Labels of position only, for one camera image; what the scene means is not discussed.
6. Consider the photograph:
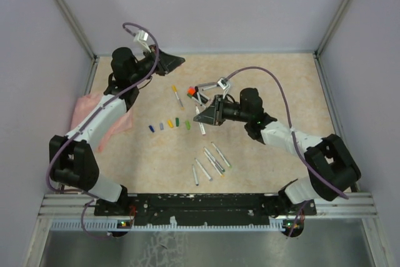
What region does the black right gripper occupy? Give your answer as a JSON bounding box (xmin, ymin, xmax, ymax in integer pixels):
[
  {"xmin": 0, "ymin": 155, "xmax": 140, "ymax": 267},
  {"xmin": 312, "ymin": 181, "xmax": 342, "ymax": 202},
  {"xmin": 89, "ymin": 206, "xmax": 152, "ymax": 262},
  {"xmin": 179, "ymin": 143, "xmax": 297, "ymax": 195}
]
[{"xmin": 195, "ymin": 94, "xmax": 250, "ymax": 126}]

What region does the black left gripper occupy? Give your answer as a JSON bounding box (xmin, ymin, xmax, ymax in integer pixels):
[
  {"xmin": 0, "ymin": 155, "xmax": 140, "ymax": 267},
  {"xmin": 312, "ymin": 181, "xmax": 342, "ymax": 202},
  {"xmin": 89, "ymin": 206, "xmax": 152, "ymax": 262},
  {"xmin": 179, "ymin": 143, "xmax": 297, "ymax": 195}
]
[{"xmin": 130, "ymin": 44, "xmax": 184, "ymax": 84}]

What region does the pink capped marker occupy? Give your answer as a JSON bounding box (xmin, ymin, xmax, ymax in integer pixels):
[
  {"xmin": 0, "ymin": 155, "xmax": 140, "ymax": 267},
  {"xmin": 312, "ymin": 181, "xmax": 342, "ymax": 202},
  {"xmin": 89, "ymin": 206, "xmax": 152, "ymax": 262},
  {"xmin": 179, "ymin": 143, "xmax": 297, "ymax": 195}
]
[{"xmin": 196, "ymin": 106, "xmax": 206, "ymax": 136}]

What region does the light green marker cap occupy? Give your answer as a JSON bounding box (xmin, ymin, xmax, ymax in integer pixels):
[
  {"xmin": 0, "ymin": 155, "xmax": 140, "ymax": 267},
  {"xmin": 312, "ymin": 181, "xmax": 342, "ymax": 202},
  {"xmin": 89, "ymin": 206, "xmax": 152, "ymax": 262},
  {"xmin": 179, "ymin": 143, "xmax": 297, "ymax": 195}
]
[{"xmin": 185, "ymin": 120, "xmax": 191, "ymax": 130}]

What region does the dark green capped marker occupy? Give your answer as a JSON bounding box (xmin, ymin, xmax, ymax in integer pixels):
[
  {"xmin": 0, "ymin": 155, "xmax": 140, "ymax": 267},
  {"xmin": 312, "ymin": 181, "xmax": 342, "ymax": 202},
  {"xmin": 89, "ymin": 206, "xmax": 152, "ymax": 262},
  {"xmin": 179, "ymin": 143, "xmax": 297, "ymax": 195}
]
[{"xmin": 187, "ymin": 94, "xmax": 206, "ymax": 108}]

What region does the light green capped marker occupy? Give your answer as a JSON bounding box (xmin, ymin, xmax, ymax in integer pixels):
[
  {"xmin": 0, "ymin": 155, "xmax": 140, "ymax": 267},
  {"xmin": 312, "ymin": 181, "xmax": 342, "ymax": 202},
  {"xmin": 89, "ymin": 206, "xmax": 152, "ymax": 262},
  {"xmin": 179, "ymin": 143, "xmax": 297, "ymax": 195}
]
[{"xmin": 211, "ymin": 142, "xmax": 232, "ymax": 168}]

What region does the yellow capped white marker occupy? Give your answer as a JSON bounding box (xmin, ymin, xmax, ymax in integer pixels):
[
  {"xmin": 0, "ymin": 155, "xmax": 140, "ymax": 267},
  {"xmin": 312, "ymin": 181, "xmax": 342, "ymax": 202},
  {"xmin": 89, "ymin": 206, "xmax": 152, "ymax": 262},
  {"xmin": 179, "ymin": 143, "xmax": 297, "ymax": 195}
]
[{"xmin": 204, "ymin": 151, "xmax": 224, "ymax": 178}]

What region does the yellow marker cap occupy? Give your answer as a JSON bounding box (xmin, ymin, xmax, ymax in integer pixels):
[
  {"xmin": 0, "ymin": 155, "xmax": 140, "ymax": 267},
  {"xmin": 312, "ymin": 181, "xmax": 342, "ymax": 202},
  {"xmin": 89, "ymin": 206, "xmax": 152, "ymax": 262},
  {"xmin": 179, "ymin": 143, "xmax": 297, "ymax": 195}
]
[{"xmin": 167, "ymin": 120, "xmax": 174, "ymax": 128}]

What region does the grey blue capped marker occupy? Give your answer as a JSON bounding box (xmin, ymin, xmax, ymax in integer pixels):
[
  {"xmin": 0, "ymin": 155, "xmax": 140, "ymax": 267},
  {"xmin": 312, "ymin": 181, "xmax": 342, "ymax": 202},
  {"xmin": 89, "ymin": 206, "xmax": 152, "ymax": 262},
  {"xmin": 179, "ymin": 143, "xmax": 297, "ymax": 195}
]
[{"xmin": 194, "ymin": 158, "xmax": 213, "ymax": 181}]

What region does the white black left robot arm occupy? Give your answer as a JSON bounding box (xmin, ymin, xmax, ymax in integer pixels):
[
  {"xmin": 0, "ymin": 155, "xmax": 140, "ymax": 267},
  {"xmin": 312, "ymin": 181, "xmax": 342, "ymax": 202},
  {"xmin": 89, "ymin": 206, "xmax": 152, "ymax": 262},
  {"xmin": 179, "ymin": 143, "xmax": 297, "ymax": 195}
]
[{"xmin": 46, "ymin": 45, "xmax": 185, "ymax": 215}]

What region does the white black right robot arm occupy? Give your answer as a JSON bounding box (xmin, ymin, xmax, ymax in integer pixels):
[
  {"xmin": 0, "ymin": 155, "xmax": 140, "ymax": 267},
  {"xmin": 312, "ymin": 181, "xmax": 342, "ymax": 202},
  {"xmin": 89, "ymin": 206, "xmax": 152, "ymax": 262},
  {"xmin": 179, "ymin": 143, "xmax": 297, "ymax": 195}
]
[{"xmin": 193, "ymin": 88, "xmax": 361, "ymax": 216}]

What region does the grey purple pen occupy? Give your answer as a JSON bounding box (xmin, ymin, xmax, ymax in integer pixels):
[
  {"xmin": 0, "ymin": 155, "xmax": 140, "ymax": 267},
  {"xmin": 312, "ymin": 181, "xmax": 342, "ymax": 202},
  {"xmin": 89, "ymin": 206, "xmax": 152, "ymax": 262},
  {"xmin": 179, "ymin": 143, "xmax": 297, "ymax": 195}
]
[{"xmin": 198, "ymin": 82, "xmax": 218, "ymax": 89}]

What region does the pink tipped white marker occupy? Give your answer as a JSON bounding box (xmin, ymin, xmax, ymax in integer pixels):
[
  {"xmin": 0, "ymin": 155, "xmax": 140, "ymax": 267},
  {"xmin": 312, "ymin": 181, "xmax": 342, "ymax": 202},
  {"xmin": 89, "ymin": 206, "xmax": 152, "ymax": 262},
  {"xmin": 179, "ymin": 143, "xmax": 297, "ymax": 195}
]
[{"xmin": 190, "ymin": 86, "xmax": 210, "ymax": 102}]

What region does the orange highlighter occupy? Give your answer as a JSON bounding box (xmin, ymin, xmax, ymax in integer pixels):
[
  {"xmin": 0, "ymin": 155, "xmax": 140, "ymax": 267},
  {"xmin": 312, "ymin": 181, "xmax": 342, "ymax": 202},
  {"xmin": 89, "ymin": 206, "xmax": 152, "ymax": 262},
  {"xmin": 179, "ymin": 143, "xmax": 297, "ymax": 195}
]
[{"xmin": 187, "ymin": 88, "xmax": 196, "ymax": 98}]

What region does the black capped white marker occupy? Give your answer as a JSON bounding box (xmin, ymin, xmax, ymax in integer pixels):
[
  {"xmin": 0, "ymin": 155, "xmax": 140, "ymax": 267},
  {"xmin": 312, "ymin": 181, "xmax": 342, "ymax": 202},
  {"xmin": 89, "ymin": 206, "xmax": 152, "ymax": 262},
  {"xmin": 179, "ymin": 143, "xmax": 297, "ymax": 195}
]
[{"xmin": 194, "ymin": 86, "xmax": 202, "ymax": 102}]

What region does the pink cloth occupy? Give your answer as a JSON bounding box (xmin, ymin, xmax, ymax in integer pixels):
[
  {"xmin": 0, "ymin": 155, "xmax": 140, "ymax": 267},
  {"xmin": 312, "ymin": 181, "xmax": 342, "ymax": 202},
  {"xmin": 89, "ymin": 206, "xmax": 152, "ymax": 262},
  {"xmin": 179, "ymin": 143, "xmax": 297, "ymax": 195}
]
[{"xmin": 66, "ymin": 93, "xmax": 133, "ymax": 152}]

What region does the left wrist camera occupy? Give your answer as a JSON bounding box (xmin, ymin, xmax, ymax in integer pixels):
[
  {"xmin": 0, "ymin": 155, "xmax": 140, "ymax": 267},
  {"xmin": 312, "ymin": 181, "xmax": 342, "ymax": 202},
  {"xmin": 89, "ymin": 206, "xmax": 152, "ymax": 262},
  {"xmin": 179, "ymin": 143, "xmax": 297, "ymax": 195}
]
[{"xmin": 133, "ymin": 29, "xmax": 150, "ymax": 52}]

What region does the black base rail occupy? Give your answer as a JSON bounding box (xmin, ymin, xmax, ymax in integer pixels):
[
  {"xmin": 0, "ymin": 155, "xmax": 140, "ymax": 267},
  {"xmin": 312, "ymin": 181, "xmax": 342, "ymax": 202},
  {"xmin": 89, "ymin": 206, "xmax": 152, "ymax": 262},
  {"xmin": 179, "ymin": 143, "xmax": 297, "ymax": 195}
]
[{"xmin": 94, "ymin": 193, "xmax": 316, "ymax": 226}]

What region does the aluminium frame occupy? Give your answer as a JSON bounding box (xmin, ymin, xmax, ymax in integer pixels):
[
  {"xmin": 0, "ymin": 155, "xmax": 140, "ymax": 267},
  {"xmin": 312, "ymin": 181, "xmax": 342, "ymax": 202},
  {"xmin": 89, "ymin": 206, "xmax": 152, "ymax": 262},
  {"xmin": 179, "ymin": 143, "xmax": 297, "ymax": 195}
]
[{"xmin": 21, "ymin": 0, "xmax": 400, "ymax": 267}]

